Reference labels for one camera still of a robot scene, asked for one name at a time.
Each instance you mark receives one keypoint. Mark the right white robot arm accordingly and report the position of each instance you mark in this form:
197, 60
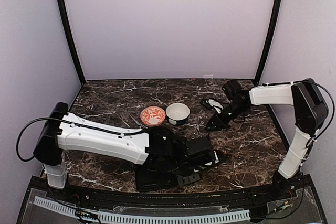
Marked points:
309, 106

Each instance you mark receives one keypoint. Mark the left black frame post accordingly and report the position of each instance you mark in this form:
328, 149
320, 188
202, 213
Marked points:
70, 41

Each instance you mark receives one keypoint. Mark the black front rail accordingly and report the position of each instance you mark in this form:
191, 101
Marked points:
99, 197

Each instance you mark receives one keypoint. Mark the white slotted cable duct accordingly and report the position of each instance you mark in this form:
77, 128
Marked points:
109, 217

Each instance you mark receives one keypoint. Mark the black frame post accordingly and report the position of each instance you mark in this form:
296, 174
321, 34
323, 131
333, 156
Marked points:
268, 40
70, 41

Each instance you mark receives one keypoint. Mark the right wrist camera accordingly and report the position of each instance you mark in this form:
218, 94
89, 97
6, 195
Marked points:
231, 89

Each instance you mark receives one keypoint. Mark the orange patterned bowl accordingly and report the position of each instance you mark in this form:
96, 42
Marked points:
153, 116

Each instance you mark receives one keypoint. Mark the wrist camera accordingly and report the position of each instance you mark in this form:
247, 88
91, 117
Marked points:
231, 89
200, 153

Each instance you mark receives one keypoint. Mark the white and blue bowl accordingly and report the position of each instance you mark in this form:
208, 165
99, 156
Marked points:
177, 114

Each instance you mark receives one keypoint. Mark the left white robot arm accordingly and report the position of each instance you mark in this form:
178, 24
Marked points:
66, 131

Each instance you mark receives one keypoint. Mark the silver thinning scissors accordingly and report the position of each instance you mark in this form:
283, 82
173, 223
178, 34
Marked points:
197, 131

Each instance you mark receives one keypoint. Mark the black zippered tool case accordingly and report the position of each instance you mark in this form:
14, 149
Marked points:
147, 181

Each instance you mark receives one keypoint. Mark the right black frame post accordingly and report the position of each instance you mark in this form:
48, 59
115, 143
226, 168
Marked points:
268, 40

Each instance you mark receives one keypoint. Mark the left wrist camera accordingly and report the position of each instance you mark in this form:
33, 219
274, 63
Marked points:
200, 153

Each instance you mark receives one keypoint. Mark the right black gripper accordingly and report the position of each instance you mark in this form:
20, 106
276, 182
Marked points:
218, 121

